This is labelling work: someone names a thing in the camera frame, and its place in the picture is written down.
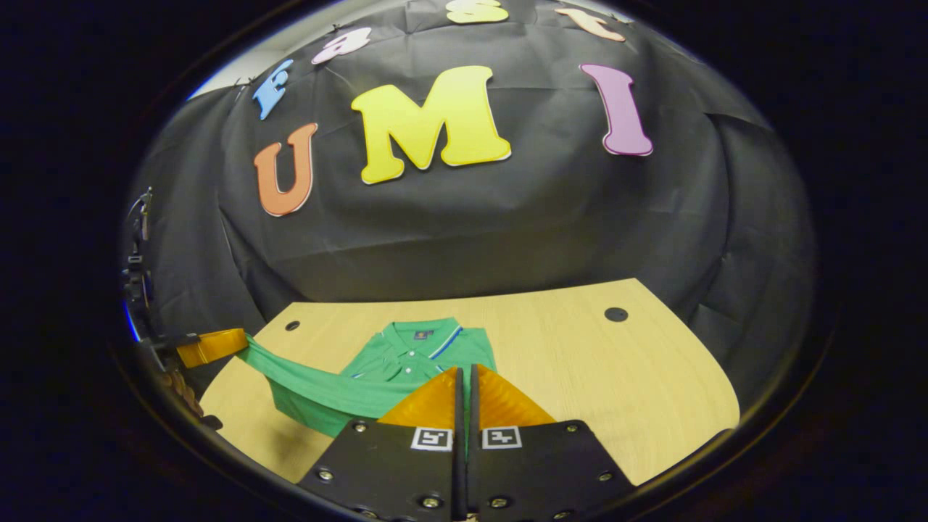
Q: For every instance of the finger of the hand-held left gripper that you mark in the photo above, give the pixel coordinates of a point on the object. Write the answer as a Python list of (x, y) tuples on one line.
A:
[(214, 346)]

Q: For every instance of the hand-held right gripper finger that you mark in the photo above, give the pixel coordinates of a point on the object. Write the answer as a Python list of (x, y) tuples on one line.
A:
[(473, 478), (459, 478)]

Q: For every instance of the green T-shirt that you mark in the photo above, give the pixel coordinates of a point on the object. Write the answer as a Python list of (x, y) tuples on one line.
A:
[(326, 395)]

